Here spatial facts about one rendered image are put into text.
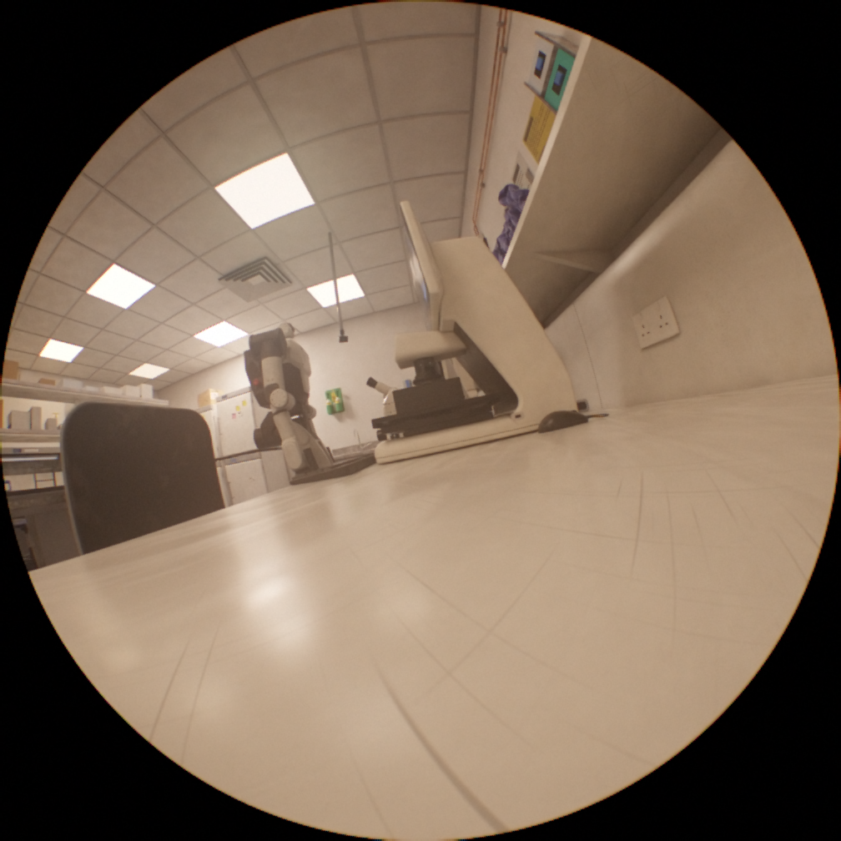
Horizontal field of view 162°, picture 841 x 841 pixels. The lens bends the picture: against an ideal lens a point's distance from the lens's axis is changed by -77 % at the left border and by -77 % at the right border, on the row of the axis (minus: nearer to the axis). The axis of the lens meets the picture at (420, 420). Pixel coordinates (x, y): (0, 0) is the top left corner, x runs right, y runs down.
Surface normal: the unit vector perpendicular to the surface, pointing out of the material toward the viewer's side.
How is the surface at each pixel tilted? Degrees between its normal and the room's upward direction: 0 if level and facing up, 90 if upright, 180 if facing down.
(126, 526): 90
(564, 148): 180
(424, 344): 81
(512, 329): 90
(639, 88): 180
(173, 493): 90
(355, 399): 90
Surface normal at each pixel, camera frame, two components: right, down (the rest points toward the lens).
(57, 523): 0.98, -0.21
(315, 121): 0.21, 0.98
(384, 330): -0.05, -0.04
